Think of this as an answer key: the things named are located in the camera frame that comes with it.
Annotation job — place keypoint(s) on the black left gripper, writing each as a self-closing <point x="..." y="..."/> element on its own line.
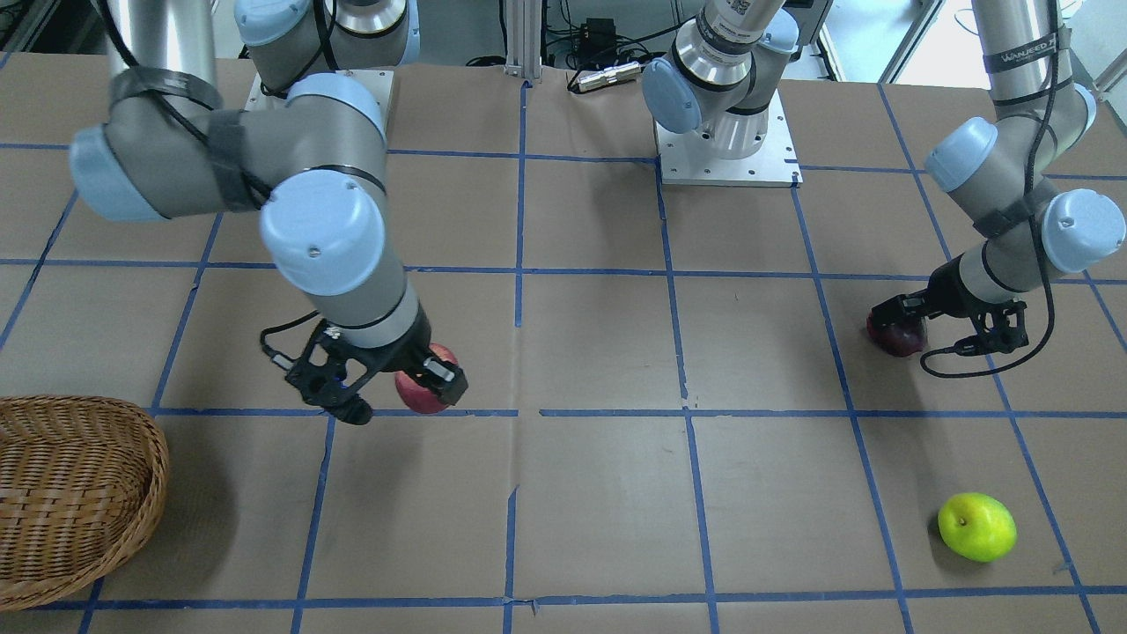
<point x="943" y="288"/>

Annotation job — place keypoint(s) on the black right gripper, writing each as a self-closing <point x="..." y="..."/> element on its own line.
<point x="398" y="352"/>

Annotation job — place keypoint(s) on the dark red apple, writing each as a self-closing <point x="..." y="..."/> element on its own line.
<point x="899" y="339"/>

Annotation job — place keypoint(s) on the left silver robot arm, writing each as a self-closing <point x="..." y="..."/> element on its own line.
<point x="718" y="78"/>

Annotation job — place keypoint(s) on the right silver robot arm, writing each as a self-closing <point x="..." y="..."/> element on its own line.
<point x="313" y="168"/>

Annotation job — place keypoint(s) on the woven wicker basket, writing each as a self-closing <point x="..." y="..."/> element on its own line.
<point x="83" y="486"/>

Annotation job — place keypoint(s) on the green apple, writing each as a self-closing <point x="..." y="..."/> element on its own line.
<point x="977" y="527"/>

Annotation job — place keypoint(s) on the silver metal connector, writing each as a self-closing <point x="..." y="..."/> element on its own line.
<point x="590" y="81"/>

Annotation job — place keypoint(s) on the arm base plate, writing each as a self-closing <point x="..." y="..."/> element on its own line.
<point x="735" y="150"/>
<point x="370" y="89"/>

